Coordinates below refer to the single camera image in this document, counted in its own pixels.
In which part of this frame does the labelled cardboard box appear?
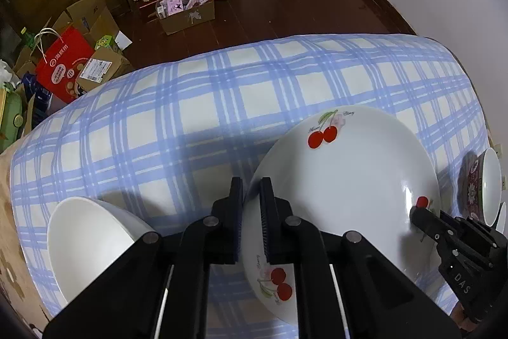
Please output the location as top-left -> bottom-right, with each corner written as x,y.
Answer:
77,47 -> 133,93

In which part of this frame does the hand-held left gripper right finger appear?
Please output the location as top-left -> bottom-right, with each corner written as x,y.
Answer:
258,177 -> 463,339

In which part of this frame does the large white cartoon print bowl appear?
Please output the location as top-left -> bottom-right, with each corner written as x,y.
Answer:
47,196 -> 157,304

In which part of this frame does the blue plaid cloth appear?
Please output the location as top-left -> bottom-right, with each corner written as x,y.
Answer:
10,34 -> 491,339

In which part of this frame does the green case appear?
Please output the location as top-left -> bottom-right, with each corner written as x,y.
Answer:
0,83 -> 26,153

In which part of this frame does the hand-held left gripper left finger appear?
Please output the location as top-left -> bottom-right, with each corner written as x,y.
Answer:
42,176 -> 244,339

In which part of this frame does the red paper bag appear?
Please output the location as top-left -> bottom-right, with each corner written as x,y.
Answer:
34,25 -> 96,105

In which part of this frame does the open cardboard box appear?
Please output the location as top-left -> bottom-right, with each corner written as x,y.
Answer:
65,0 -> 120,46

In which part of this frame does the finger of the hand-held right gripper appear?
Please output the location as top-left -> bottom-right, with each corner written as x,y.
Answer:
410,206 -> 454,245

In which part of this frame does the white cherry print plate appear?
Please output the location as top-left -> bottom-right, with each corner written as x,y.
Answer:
242,105 -> 440,328

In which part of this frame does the cardboard box with pink items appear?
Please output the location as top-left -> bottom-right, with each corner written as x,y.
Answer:
156,0 -> 216,36

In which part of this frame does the blue packet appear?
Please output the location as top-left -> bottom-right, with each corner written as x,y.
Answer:
22,72 -> 53,115

